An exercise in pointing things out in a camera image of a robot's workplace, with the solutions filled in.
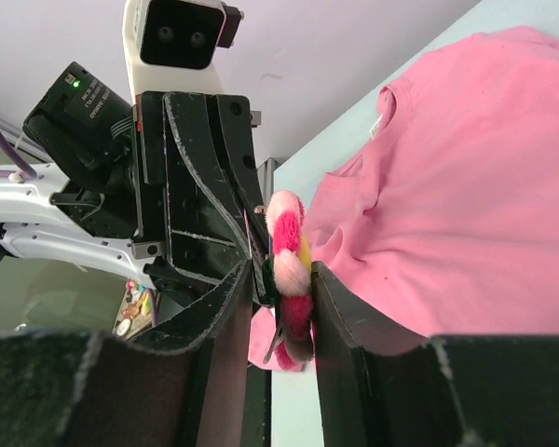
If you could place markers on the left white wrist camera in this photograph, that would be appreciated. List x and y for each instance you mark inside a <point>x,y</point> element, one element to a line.
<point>169,44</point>

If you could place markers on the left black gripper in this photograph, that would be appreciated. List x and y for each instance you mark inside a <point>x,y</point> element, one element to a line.
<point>196,189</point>

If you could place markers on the white garment label tag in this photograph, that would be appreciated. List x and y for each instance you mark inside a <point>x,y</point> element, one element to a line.
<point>375,127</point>

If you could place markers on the plush flower brooch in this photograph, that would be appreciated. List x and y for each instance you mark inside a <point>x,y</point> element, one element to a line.
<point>287,278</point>

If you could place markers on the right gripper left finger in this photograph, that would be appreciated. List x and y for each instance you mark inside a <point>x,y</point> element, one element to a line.
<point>182,383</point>

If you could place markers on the pink t-shirt garment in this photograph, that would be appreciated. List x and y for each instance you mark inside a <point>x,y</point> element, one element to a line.
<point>447,222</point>

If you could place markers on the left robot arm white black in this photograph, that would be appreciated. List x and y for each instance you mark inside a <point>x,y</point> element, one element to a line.
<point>79,207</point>

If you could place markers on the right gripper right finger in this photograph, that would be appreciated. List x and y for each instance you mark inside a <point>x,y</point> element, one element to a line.
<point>383,385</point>

